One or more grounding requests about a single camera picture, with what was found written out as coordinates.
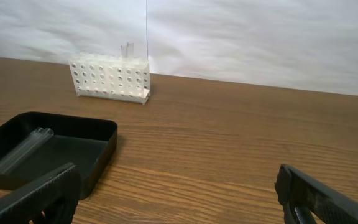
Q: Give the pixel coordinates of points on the white test tube rack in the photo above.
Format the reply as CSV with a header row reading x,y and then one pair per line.
x,y
110,81

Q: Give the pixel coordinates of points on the black tray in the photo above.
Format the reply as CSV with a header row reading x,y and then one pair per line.
x,y
73,155

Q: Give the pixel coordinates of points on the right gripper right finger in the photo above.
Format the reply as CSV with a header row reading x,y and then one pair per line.
x,y
322,202

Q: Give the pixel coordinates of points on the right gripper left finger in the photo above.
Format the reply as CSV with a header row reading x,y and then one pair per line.
x,y
36,199

